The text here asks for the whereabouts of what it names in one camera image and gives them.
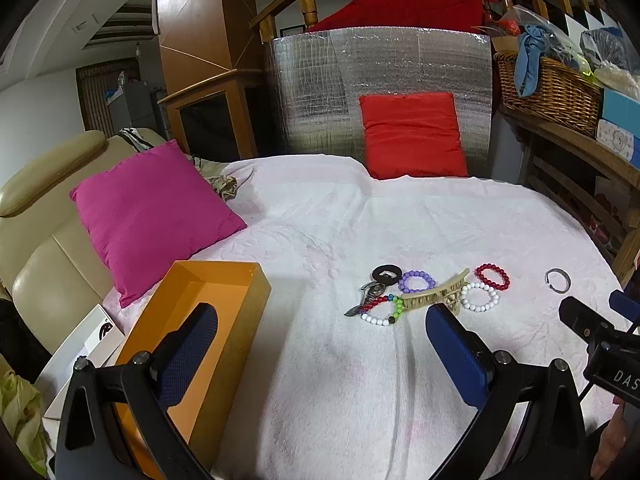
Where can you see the person's right hand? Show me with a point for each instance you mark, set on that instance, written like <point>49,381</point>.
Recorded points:
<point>617,456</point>

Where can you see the wooden shelf unit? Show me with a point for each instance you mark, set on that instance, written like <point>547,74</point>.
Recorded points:
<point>583,177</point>

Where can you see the red pillow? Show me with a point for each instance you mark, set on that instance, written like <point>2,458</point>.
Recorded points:
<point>415,135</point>

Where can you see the green yellow cloth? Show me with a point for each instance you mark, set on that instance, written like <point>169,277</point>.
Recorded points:
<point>21,415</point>

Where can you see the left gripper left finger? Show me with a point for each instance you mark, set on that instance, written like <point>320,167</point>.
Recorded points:
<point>177,358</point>

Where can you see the orange cardboard box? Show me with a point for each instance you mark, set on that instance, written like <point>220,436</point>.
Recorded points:
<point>192,429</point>

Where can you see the white flat box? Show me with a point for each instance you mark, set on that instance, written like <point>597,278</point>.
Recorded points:
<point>95,338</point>

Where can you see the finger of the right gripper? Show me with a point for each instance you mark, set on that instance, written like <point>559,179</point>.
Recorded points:
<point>581,319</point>
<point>625,306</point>

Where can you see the silver foil insulation panel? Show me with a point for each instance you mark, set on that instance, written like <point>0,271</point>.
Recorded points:
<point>317,79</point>

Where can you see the silver wrist watch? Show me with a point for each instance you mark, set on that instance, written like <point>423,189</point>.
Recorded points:
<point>369,292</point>

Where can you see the olive crumpled cloth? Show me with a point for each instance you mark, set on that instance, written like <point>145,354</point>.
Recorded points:
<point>226,186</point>

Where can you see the magenta pillow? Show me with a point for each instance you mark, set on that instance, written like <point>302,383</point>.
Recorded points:
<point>150,210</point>

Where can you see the beige leather sofa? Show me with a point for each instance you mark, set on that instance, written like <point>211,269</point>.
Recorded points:
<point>48,265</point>

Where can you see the light blue box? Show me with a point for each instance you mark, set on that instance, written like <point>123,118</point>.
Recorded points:
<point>619,126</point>

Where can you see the blue cloth in basket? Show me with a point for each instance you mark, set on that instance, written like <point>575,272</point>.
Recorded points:
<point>533,43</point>

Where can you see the black hair scrunchie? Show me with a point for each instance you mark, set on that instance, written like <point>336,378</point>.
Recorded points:
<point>387,274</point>

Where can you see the beige hair claw clip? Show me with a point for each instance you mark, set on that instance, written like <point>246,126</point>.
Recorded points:
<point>448,294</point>

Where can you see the large red cushion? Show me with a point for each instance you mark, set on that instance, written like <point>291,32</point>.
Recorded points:
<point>458,15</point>

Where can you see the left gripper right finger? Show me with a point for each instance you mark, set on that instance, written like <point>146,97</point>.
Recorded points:
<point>460,352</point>

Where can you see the wicker basket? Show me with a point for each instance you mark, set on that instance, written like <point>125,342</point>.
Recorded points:
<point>562,96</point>

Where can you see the wooden cabinet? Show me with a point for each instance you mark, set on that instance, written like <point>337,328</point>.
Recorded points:
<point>219,103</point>

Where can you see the white bed blanket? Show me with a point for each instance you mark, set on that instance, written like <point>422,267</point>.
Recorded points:
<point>324,396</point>

